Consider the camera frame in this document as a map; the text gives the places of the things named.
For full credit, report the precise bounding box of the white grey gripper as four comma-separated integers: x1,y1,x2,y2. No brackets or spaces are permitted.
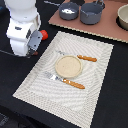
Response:
7,17,43,56

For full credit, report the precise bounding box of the red toy tomato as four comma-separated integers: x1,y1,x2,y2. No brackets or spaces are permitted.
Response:
40,30,48,40

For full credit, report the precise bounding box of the grey saucepan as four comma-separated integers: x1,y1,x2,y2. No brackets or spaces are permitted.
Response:
80,0,105,25

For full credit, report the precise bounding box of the beige bowl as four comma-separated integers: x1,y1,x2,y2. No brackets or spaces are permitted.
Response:
118,4,128,30

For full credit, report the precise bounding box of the grey frying pan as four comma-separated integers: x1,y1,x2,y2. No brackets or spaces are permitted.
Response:
43,0,80,21

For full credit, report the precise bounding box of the fork with orange handle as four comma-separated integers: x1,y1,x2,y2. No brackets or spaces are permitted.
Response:
44,71,85,89

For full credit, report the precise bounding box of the beige round plate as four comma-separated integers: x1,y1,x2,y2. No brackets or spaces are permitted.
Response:
55,55,83,78

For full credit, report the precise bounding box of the white woven placemat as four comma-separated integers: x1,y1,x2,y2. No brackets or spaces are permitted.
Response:
12,30,115,128

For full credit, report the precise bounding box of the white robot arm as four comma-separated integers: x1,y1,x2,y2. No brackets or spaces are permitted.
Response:
4,0,42,56

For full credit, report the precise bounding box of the knife with orange handle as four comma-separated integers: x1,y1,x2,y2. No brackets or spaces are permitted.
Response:
55,50,97,62

